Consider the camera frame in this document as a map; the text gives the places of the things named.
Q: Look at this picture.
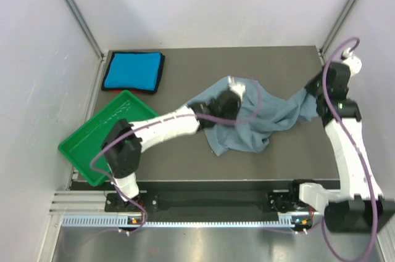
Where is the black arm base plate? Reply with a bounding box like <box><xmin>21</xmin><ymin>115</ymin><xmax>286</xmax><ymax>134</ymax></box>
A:
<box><xmin>105</xmin><ymin>190</ymin><xmax>311</xmax><ymax>213</ymax></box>

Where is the grey slotted cable duct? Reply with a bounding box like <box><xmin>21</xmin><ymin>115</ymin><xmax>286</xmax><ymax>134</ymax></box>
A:
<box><xmin>61</xmin><ymin>215</ymin><xmax>309</xmax><ymax>229</ymax></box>

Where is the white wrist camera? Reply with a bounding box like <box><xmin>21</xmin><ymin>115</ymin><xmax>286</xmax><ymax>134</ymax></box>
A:
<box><xmin>228</xmin><ymin>76</ymin><xmax>246</xmax><ymax>99</ymax></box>
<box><xmin>341</xmin><ymin>47</ymin><xmax>362</xmax><ymax>78</ymax></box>

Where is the aluminium corner post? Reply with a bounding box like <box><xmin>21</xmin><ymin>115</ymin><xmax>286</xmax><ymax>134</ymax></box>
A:
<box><xmin>64</xmin><ymin>0</ymin><xmax>104</xmax><ymax>59</ymax></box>
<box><xmin>318</xmin><ymin>0</ymin><xmax>358</xmax><ymax>59</ymax></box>

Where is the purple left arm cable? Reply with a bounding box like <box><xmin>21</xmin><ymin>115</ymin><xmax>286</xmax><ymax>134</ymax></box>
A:
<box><xmin>91</xmin><ymin>75</ymin><xmax>263</xmax><ymax>238</ymax></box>

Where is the right aluminium corner post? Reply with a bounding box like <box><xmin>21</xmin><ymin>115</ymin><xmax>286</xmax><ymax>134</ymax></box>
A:
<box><xmin>318</xmin><ymin>0</ymin><xmax>358</xmax><ymax>59</ymax></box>

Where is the folded bright blue t-shirt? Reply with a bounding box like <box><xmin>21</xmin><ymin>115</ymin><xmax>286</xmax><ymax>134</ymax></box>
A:
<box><xmin>104</xmin><ymin>52</ymin><xmax>162</xmax><ymax>91</ymax></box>

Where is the green plastic tray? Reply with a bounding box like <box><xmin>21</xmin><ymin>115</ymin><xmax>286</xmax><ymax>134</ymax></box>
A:
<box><xmin>58</xmin><ymin>91</ymin><xmax>157</xmax><ymax>187</ymax></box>

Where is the light blue t-shirt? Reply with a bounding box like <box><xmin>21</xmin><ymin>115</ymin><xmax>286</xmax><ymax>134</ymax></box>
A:
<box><xmin>185</xmin><ymin>75</ymin><xmax>318</xmax><ymax>157</ymax></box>

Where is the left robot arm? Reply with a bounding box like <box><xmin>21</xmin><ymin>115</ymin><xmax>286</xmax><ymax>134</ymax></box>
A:
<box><xmin>101</xmin><ymin>86</ymin><xmax>245</xmax><ymax>211</ymax></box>

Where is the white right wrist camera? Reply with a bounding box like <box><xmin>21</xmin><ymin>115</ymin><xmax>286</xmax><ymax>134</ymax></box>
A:
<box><xmin>341</xmin><ymin>47</ymin><xmax>362</xmax><ymax>78</ymax></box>

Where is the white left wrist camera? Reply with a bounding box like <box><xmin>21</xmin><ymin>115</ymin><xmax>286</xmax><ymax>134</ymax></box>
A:
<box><xmin>228</xmin><ymin>76</ymin><xmax>246</xmax><ymax>99</ymax></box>

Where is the left aluminium corner post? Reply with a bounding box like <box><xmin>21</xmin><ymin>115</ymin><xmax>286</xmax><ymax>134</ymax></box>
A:
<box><xmin>64</xmin><ymin>0</ymin><xmax>104</xmax><ymax>59</ymax></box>

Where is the aluminium frame rail front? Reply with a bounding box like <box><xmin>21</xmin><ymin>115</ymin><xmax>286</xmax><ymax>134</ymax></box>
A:
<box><xmin>49</xmin><ymin>189</ymin><xmax>386</xmax><ymax>216</ymax></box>

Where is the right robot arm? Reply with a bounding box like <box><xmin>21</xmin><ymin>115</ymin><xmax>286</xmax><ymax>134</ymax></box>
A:
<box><xmin>288</xmin><ymin>59</ymin><xmax>394</xmax><ymax>233</ymax></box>

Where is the folded black t-shirt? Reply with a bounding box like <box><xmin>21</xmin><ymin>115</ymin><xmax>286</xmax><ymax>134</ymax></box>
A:
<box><xmin>101</xmin><ymin>51</ymin><xmax>166</xmax><ymax>92</ymax></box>

